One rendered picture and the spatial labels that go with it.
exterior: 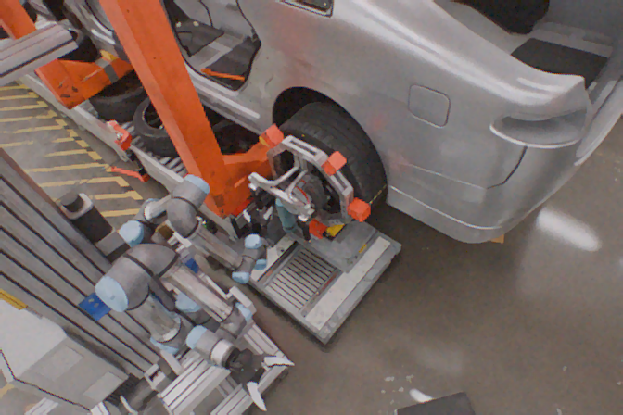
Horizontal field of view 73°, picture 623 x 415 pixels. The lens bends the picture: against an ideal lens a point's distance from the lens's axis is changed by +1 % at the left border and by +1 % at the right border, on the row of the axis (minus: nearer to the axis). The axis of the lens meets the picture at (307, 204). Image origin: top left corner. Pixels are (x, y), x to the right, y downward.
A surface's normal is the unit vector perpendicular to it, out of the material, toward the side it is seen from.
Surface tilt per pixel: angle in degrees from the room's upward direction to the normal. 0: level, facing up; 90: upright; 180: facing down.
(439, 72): 75
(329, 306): 0
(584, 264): 0
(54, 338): 0
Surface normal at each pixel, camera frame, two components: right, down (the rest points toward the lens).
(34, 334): -0.12, -0.61
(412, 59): -0.65, 0.47
